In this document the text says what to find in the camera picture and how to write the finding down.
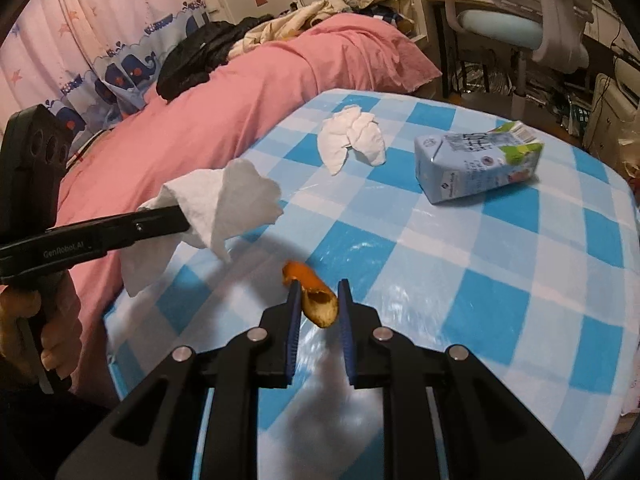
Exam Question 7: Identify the black clothing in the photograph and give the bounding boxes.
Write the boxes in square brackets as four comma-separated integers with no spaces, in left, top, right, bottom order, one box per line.
[155,16,274,101]

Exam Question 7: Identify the cream clothes pile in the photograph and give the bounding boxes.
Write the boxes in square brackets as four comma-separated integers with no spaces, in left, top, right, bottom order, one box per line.
[229,0,352,59]

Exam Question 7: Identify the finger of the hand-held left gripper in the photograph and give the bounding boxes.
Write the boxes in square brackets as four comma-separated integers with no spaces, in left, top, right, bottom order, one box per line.
[122,204,194,250]

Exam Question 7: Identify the whale print curtain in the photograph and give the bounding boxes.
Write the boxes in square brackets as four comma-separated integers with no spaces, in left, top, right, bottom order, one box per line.
[0,0,217,161]

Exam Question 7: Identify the orange peel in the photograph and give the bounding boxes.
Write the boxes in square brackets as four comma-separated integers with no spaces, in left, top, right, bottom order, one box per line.
[282,260,339,329]

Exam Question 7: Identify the grey office chair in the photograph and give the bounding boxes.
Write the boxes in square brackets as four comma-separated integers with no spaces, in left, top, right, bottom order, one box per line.
[415,0,610,111]

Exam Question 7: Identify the blue checkered tablecloth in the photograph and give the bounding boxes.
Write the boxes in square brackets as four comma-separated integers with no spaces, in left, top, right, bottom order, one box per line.
[102,88,640,480]

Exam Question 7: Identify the pink blanket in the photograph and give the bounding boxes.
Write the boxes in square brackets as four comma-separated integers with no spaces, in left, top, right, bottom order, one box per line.
[50,12,444,403]

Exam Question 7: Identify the white tissue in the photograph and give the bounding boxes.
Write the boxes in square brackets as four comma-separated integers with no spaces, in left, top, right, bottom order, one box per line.
[317,104,389,177]
[120,157,285,297]

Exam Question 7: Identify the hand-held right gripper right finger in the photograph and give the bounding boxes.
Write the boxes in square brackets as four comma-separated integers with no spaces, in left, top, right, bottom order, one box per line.
[337,278,586,480]

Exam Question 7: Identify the light blue milk carton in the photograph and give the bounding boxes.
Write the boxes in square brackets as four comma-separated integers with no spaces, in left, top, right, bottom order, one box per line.
[413,120,545,205]

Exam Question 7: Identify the person's left hand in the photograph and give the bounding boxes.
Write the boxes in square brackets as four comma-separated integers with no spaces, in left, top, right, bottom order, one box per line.
[0,280,84,387]

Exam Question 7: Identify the white appliance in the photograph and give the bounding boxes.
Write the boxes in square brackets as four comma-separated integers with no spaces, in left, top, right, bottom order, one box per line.
[591,57,640,153]

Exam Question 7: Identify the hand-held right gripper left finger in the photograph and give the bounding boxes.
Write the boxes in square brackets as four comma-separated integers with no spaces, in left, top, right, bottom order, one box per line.
[52,280,303,480]

